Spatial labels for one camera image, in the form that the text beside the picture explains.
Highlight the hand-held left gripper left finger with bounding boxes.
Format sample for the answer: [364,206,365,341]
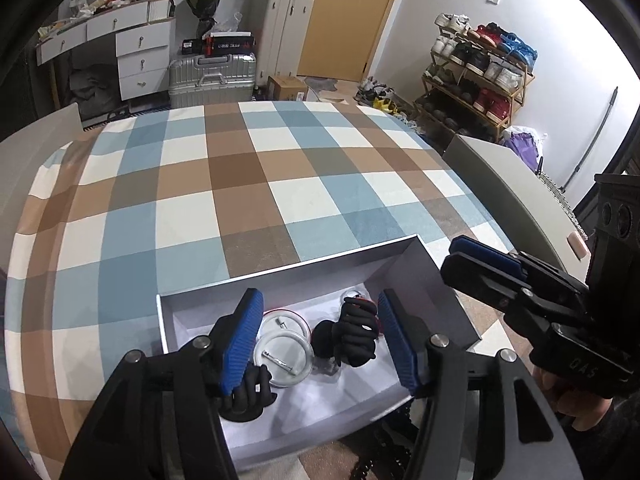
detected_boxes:
[60,288,265,480]

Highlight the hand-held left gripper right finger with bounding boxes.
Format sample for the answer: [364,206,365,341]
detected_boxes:
[377,289,586,480]

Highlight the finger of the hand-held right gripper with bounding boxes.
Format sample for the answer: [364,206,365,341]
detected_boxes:
[440,254,586,343]
[450,235,588,306]

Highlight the black hair claw clip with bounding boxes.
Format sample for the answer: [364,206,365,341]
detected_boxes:
[220,365,278,423]
[336,299,378,368]

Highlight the white round pin badge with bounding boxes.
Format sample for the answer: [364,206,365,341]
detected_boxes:
[252,330,316,389]

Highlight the black scrunchie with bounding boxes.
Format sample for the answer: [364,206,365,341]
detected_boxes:
[311,319,342,358]

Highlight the white cardboard box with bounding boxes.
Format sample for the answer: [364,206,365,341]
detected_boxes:
[156,234,483,473]

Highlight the person's right forearm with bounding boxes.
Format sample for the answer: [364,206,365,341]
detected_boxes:
[565,395,640,480]

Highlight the person's right hand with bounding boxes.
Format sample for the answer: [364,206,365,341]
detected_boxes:
[532,367,613,431]

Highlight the purple bag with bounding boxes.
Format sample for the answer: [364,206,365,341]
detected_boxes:
[502,126,548,173]

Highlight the wooden shoe rack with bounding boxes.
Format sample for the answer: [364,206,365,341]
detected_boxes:
[414,35,535,143]

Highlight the checkered blue brown cloth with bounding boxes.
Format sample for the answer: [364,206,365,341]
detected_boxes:
[0,100,521,480]

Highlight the grey leaning pole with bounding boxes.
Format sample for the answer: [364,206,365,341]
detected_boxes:
[560,87,621,193]

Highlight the pile of shoes on floor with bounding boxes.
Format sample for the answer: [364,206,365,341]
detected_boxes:
[354,77,426,131]

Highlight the rows of shoes on rack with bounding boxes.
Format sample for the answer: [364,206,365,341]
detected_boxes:
[417,12,540,131]

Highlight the brown cardboard box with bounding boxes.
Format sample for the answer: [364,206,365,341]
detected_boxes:
[267,75,308,102]

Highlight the wooden door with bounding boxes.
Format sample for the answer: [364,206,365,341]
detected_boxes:
[295,0,406,83]

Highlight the silver ribbed suitcase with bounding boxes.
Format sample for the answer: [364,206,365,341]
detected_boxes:
[168,52,258,109]

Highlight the white upright suitcase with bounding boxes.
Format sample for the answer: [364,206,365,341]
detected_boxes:
[248,0,316,83]

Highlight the black box with red stripe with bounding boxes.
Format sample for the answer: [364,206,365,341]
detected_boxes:
[205,31,257,57]

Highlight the white dressing desk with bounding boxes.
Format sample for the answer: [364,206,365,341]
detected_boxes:
[35,0,177,111]

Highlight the black wrapped bouquet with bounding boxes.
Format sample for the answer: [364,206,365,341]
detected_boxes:
[178,0,222,38]

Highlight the black spiral hair tie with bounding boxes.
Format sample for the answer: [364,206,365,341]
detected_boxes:
[350,405,417,480]

